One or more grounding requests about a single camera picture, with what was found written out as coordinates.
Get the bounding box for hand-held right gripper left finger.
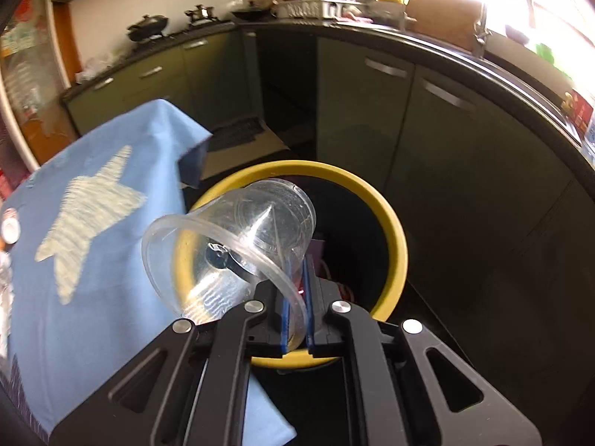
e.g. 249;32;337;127
49;260;291;446

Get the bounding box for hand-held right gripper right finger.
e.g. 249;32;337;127
302;258;544;446

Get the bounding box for black wok with lid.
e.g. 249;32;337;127
126;14;170;42

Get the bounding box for blue star-print tablecloth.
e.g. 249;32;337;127
0;98;298;446

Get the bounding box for clear plastic cup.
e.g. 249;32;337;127
142;179;318;351

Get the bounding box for black pan with lid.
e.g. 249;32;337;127
231;0;273;22

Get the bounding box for steel double sink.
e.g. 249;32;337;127
483;51;586;145

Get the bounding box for black floor mat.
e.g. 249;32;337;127
208;115;269;152

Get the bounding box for wooden cutting board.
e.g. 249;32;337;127
406;0;484;52

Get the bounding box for black kitchen countertop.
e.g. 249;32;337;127
60;14;595;168

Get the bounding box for black trash bin yellow rim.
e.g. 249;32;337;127
173;160;410;368

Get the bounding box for crumpled clear plastic bags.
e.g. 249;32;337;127
77;53;117;82

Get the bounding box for printed glass sliding door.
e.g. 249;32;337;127
0;0;77;172

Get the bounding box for gas stove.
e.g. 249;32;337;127
125;16;233;52

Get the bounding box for small red box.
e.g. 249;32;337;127
571;90;595;135

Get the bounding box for white dish rack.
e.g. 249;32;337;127
272;0;368;19

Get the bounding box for tall steel faucet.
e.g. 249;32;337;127
473;0;535;56

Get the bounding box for small steel faucet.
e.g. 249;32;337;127
397;4;417;31

